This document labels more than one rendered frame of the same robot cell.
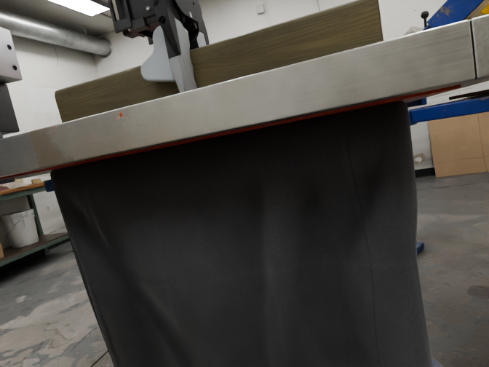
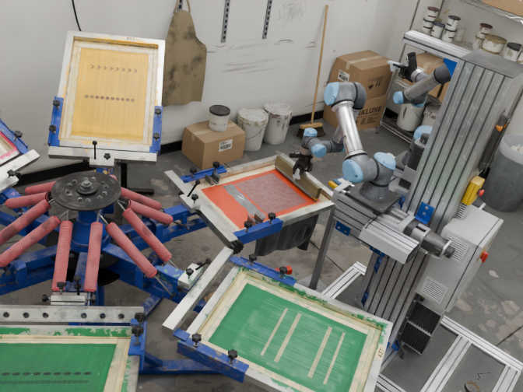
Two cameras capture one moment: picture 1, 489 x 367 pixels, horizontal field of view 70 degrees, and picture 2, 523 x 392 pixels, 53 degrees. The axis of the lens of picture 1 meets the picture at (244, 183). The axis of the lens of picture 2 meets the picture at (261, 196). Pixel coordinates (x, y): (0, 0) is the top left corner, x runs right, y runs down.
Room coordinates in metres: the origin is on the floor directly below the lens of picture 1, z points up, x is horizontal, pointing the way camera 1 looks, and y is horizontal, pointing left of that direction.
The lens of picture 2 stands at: (2.96, 1.12, 2.73)
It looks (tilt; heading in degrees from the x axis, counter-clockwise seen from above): 35 degrees down; 207
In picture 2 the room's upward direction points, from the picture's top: 11 degrees clockwise
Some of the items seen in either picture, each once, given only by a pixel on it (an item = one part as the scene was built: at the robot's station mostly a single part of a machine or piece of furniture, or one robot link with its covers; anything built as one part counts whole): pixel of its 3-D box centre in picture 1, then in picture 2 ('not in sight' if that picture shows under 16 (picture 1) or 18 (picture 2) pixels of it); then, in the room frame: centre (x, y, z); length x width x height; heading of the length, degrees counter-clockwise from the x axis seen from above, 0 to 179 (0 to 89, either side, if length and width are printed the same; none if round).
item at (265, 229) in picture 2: not in sight; (257, 231); (1.00, 0.13, 0.97); 0.30 x 0.05 x 0.07; 160
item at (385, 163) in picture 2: not in sight; (381, 167); (0.63, 0.56, 1.42); 0.13 x 0.12 x 0.14; 145
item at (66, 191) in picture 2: not in sight; (92, 289); (1.67, -0.41, 0.67); 0.39 x 0.39 x 1.35
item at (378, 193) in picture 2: not in sight; (376, 186); (0.63, 0.57, 1.31); 0.15 x 0.15 x 0.10
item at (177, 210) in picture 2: not in sight; (180, 211); (1.21, -0.24, 1.02); 0.17 x 0.06 x 0.05; 160
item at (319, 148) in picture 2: not in sight; (319, 147); (0.48, 0.15, 1.30); 0.11 x 0.11 x 0.08; 55
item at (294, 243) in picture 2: not in sight; (283, 232); (0.69, 0.14, 0.79); 0.46 x 0.09 x 0.33; 160
